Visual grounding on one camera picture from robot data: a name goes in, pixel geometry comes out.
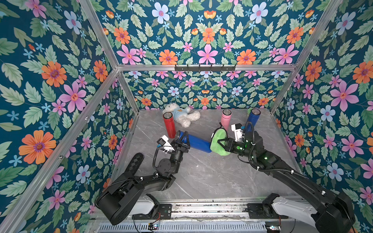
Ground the pink thermos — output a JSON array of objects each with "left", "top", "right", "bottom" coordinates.
[{"left": 220, "top": 109, "right": 232, "bottom": 131}]

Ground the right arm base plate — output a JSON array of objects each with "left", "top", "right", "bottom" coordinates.
[{"left": 245, "top": 203, "right": 288, "bottom": 219}]

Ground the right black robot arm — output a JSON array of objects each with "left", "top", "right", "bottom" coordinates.
[{"left": 217, "top": 130, "right": 356, "bottom": 233}]

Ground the green microfiber cloth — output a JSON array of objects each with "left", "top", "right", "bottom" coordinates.
[{"left": 210, "top": 128, "right": 230, "bottom": 156}]

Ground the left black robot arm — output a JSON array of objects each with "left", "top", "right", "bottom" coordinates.
[{"left": 95, "top": 133, "right": 190, "bottom": 225}]

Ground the red thermos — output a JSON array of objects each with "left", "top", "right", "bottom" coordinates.
[{"left": 163, "top": 112, "right": 176, "bottom": 138}]

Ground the white teddy bear plush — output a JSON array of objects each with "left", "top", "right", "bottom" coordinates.
[{"left": 162, "top": 103, "right": 201, "bottom": 128}]

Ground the blue thermos right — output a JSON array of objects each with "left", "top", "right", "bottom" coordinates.
[{"left": 245, "top": 108, "right": 261, "bottom": 131}]

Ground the black wall hook rail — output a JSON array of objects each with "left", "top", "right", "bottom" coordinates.
[{"left": 174, "top": 64, "right": 236, "bottom": 72}]

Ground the dark blue thermos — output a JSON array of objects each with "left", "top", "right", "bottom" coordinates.
[{"left": 174, "top": 131, "right": 212, "bottom": 153}]

